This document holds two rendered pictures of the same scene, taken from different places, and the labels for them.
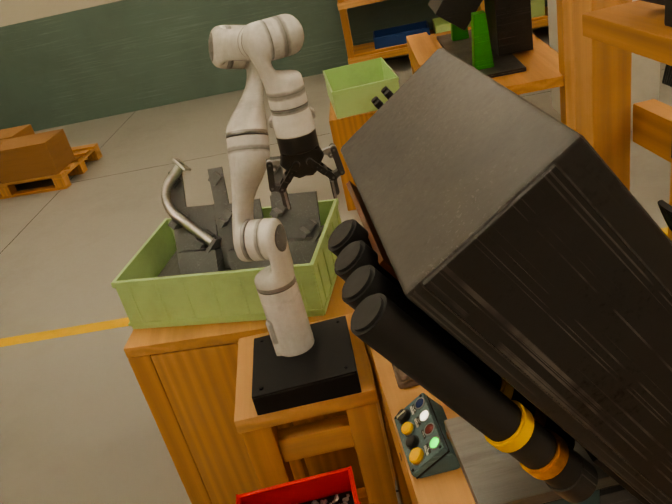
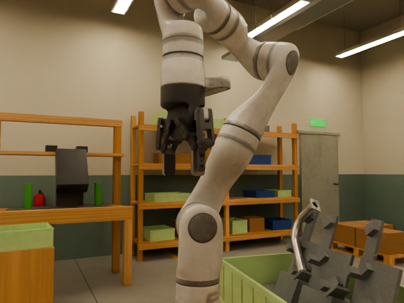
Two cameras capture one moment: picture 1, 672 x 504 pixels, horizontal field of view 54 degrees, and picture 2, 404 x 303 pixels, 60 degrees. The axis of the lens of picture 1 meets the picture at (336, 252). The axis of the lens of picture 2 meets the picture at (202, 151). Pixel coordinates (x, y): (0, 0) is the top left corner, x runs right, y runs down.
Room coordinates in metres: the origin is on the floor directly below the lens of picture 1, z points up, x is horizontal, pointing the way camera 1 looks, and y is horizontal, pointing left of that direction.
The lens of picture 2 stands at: (0.90, -0.49, 1.30)
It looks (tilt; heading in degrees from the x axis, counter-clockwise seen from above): 3 degrees up; 57
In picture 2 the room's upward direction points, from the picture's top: straight up
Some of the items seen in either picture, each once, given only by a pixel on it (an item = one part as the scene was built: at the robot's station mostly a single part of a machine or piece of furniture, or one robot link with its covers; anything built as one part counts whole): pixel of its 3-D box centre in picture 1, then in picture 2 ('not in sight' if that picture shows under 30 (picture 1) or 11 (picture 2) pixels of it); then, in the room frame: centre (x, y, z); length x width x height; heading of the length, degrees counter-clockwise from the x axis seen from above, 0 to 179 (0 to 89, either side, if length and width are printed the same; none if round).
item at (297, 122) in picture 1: (290, 113); (192, 72); (1.21, 0.02, 1.47); 0.11 x 0.09 x 0.06; 2
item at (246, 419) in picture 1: (302, 368); not in sight; (1.29, 0.14, 0.83); 0.32 x 0.32 x 0.04; 0
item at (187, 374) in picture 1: (278, 379); not in sight; (1.83, 0.29, 0.39); 0.68 x 0.52 x 0.79; 82
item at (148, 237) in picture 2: not in sight; (220, 182); (4.43, 4.39, 1.12); 3.01 x 0.54 x 2.23; 173
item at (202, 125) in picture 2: (337, 159); (204, 126); (1.19, -0.04, 1.37); 0.03 x 0.02 x 0.06; 2
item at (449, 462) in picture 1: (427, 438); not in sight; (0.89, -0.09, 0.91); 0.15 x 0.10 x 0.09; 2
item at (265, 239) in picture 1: (267, 255); (198, 244); (1.30, 0.15, 1.15); 0.09 x 0.09 x 0.17; 68
